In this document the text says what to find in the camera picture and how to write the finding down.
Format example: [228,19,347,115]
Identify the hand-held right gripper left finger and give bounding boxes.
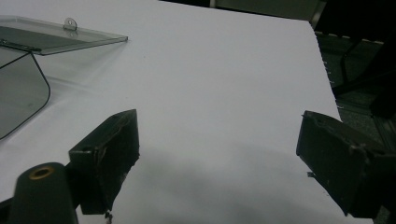
[68,108,141,216]

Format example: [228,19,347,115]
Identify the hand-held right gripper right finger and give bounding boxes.
[295,110,396,219]

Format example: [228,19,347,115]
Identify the black metal stand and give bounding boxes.
[331,35,396,119]

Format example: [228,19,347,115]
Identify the clear plastic box with lid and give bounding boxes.
[0,15,129,141]

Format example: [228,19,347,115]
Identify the grey panel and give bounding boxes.
[210,0,327,28]

